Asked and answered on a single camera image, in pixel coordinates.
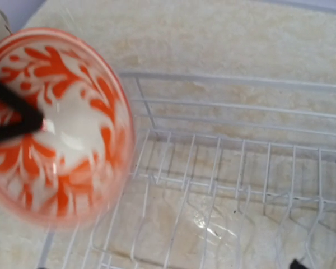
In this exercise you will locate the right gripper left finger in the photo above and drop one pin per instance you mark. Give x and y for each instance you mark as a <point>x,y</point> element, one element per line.
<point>31,117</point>

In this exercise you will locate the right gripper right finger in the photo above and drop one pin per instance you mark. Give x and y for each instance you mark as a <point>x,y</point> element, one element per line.
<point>295,264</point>

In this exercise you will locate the white red patterned bowl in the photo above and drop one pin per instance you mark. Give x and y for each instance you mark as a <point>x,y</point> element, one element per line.
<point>77,163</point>

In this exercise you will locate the white wire dish rack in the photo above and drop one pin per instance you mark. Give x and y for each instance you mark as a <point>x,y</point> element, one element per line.
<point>230,172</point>

